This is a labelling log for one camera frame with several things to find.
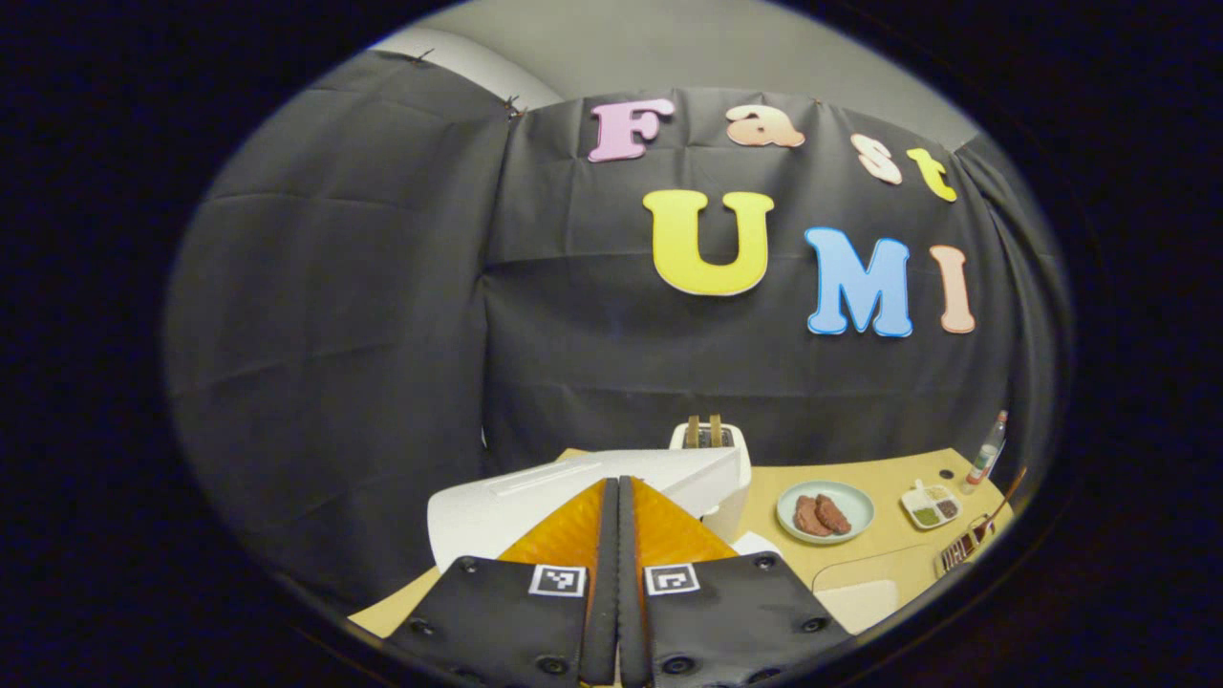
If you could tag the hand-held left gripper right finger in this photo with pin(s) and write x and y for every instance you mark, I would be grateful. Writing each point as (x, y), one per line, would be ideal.
(632, 592)

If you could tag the brown meat piece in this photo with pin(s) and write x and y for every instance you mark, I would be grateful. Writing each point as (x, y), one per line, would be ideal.
(834, 514)
(810, 516)

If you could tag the black backdrop cloth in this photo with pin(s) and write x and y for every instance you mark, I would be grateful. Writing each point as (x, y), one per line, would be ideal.
(334, 334)

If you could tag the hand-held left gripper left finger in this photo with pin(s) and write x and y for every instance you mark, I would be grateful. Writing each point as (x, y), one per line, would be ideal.
(602, 592)

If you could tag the pale green plate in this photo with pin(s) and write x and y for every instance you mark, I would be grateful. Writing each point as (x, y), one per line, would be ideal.
(855, 506)

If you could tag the brown toast slice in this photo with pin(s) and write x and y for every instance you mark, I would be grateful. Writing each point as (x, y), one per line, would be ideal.
(693, 432)
(716, 431)

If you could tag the clear plastic bottle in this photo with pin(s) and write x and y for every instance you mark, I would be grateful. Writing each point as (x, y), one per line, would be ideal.
(984, 454)

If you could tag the white rice cooker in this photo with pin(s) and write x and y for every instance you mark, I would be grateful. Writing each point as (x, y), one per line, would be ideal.
(535, 497)

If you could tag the white divided sauce dish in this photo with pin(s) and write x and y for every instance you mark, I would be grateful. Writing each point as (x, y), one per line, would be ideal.
(929, 506)

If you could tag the white toaster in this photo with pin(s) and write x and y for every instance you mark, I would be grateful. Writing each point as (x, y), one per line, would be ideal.
(734, 521)

